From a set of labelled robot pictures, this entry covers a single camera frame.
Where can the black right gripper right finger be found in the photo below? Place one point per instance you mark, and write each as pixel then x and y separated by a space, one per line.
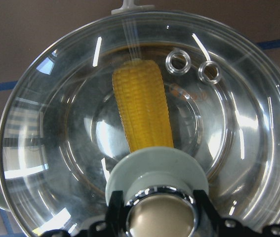
pixel 229 227

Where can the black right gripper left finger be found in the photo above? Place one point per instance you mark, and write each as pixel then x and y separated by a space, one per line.
pixel 114 224

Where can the yellow corn cob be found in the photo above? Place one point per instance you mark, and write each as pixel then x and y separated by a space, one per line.
pixel 140 96

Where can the glass pot lid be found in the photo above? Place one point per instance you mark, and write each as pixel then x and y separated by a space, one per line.
pixel 154 118

